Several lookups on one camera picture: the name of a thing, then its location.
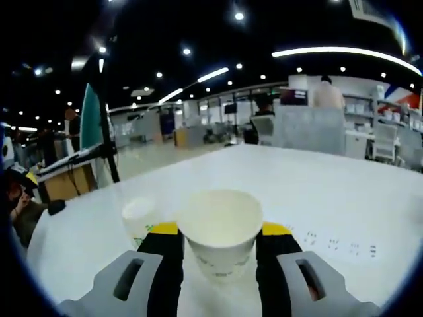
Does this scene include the dark display screen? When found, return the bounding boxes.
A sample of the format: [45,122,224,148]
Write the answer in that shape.
[280,88,309,106]

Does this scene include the white storage shelf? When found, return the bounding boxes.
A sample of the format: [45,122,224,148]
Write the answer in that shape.
[343,92,423,139]

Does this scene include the black tripod stand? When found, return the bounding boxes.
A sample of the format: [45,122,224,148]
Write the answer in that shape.
[98,57,120,183]

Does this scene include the grey office partition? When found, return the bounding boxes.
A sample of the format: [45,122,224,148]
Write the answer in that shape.
[274,105,347,157]

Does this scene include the curved ceiling light strip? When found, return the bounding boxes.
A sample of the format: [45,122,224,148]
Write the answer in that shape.
[272,46,423,77]

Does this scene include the black monitor on stand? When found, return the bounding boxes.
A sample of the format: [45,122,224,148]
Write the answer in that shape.
[224,102,238,125]

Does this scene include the white table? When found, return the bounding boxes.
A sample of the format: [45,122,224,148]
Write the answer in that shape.
[26,143,423,308]

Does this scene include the green print paper cup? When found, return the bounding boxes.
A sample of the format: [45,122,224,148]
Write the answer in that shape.
[178,189,264,284]
[121,197,157,251]

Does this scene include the hanging sign panel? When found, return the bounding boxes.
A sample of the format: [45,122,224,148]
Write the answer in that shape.
[80,82,104,150]

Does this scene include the white mesh office chair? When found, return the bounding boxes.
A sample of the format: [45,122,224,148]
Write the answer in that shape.
[371,122,400,163]

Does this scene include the wooden cabinet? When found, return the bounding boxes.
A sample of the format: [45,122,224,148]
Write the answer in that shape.
[174,127,190,147]

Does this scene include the white swivel chair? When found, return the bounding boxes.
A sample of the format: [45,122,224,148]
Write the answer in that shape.
[252,116,276,146]

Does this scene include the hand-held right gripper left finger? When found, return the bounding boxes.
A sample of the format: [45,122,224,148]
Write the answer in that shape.
[58,221,185,317]

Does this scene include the ceiling air vent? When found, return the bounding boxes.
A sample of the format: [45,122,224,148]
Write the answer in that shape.
[348,0,394,26]

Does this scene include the round ceiling downlights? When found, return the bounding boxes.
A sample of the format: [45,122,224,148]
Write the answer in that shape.
[16,0,414,126]

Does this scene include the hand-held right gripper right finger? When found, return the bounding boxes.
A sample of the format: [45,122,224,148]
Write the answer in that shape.
[255,221,381,317]

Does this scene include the small black object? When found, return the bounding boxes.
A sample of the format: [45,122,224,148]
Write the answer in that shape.
[48,199,67,217]

